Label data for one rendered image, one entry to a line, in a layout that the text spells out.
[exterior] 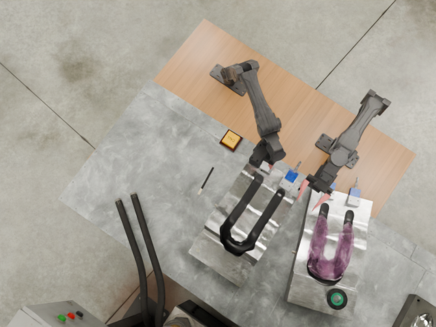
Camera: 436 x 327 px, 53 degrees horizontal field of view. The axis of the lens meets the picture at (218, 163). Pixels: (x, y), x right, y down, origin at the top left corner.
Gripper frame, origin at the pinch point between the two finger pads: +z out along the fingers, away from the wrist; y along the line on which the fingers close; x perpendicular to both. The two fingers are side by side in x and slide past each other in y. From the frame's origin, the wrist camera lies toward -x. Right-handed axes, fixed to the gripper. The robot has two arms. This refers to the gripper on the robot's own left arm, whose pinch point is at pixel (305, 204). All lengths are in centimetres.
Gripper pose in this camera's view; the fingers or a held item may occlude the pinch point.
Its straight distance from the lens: 157.7
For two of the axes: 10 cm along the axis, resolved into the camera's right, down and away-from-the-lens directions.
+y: 8.1, 5.7, -1.6
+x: 0.4, 2.3, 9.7
